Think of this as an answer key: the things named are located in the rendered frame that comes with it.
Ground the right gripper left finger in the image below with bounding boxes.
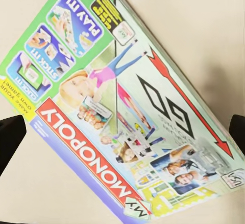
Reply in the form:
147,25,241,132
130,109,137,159
0,115,27,176

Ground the board game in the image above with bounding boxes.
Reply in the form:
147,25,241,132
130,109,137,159
0,0,245,224

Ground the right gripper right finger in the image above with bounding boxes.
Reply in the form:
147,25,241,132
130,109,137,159
229,114,245,155

